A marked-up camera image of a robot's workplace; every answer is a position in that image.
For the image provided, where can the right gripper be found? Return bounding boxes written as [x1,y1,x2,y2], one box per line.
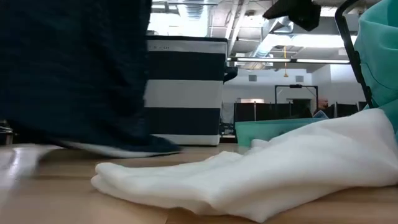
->
[262,0,322,32]

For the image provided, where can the teal shorts with mesh lining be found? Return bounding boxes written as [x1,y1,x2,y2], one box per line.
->
[354,0,398,134]

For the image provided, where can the white cloth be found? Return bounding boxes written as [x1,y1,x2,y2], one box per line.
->
[91,108,398,223]

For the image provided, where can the navy dotted cloth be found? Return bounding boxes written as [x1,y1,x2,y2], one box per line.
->
[0,0,183,159]

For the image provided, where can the ceiling light bar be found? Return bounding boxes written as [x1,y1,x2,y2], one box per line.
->
[295,58,351,65]
[236,57,292,63]

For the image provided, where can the person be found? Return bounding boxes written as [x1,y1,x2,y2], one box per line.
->
[312,96,330,118]

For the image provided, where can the black partition panels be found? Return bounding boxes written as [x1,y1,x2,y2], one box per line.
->
[233,101,368,121]

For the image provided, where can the navy white striped fabric basket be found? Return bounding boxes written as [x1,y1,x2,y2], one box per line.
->
[143,35,239,146]

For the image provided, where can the teal plastic bin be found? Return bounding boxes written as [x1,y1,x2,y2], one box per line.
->
[234,117,326,147]

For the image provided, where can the silver ceiling duct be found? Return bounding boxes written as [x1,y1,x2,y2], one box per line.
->
[248,15,296,58]

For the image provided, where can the yellow hanging cord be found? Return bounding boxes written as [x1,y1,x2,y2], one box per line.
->
[282,45,290,78]

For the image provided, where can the black frame stand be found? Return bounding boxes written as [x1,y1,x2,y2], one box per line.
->
[274,83,319,118]

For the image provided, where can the black wire basket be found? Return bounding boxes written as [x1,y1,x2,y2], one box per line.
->
[334,0,376,110]

